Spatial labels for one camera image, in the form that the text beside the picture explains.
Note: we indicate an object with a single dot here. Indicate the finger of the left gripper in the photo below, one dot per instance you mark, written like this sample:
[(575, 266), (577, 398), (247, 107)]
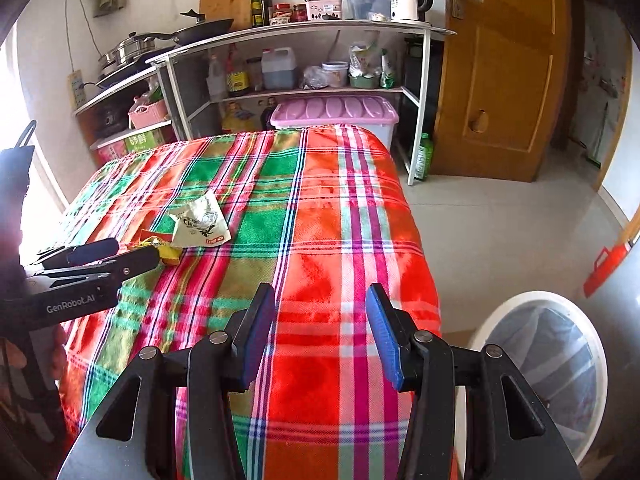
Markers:
[(114, 269), (77, 255)]

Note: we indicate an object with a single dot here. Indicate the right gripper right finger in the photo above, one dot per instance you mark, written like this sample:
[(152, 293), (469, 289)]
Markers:
[(510, 434)]

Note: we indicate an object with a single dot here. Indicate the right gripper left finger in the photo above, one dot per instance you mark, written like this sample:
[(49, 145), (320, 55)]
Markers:
[(131, 435)]

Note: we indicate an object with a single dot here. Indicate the white trash bin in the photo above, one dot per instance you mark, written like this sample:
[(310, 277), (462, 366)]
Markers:
[(476, 341)]

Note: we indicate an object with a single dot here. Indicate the person's left hand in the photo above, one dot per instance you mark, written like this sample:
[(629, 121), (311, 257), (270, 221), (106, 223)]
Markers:
[(48, 352)]

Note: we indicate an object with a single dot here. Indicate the yellow snack packet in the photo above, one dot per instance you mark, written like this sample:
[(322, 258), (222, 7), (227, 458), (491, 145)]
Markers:
[(170, 255)]

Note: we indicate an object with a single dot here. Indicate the beige dumpling packet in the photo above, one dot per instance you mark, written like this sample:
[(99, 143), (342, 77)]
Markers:
[(200, 223)]

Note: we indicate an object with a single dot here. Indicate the grey bin liner bag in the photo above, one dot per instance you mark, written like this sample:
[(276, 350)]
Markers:
[(554, 355)]

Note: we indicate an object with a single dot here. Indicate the green carton box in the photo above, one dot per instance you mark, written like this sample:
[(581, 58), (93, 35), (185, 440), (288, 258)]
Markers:
[(138, 142)]

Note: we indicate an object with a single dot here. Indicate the pink plastic basket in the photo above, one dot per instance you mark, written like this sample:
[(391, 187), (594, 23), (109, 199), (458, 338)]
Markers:
[(143, 115)]

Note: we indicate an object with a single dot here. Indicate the plaid tablecloth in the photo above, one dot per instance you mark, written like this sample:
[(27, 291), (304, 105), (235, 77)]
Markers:
[(319, 214)]

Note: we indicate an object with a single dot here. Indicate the red dustpan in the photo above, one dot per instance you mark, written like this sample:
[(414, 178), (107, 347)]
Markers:
[(606, 263)]

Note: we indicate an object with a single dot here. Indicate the soy sauce bottle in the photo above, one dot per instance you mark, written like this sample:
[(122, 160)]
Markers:
[(238, 79)]

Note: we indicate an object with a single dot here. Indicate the steel pot with lid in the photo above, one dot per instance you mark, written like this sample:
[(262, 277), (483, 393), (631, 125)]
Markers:
[(125, 52)]

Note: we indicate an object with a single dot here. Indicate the translucent oil jug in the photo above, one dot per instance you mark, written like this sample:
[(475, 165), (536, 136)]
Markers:
[(279, 68)]

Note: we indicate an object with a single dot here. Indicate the black frying pan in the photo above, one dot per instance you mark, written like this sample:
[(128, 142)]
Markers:
[(200, 30)]

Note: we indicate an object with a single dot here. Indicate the pink lid storage box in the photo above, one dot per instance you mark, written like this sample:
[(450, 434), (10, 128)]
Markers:
[(373, 113)]

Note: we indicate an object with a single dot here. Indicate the dark sauce bottle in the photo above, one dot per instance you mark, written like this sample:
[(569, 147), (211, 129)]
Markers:
[(266, 7)]

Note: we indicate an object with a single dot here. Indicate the green plastic bottle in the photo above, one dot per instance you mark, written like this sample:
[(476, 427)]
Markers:
[(424, 157)]

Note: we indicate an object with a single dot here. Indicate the white metal shelf rack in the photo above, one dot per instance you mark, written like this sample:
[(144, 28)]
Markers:
[(347, 57)]

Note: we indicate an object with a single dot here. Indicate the pink utensil holder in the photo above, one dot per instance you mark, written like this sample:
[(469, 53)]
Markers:
[(323, 10)]

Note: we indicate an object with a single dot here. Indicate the clear plastic container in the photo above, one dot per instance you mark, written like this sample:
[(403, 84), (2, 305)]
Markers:
[(368, 10)]

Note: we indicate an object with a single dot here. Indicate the wooden door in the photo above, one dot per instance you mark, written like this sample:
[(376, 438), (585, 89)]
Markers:
[(503, 77)]

